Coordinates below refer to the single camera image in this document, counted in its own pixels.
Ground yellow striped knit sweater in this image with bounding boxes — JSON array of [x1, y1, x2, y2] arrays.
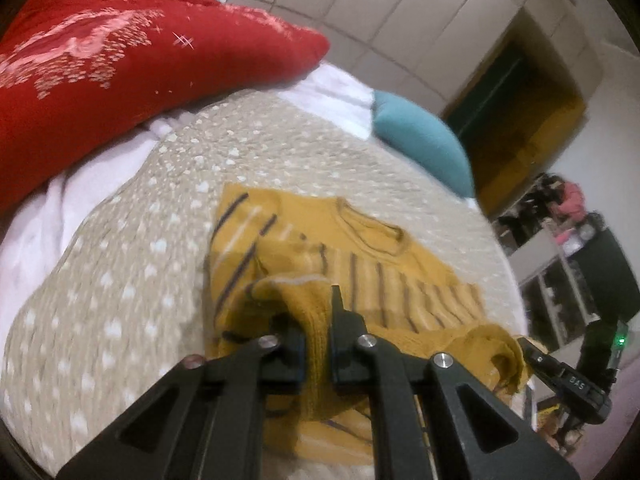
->
[[208, 183, 528, 465]]

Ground pink clothes pile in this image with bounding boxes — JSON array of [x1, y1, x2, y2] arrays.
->
[[556, 181, 587, 222]]

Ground white open shelf unit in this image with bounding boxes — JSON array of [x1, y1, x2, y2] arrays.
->
[[509, 230, 599, 352]]

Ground beige dotted quilt bedspread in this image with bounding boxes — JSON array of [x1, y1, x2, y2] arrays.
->
[[1, 91, 525, 478]]

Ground white fleece blanket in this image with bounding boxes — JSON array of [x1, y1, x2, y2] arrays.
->
[[0, 62, 377, 340]]

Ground dark wooden door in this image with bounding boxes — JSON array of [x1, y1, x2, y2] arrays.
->
[[444, 10, 586, 218]]

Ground teal pillow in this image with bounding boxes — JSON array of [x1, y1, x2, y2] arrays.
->
[[372, 90, 475, 198]]

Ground red patterned duvet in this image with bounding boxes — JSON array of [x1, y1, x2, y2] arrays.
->
[[1, 0, 330, 210]]

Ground white wardrobe doors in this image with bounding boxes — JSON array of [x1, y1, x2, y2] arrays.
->
[[230, 0, 603, 113]]

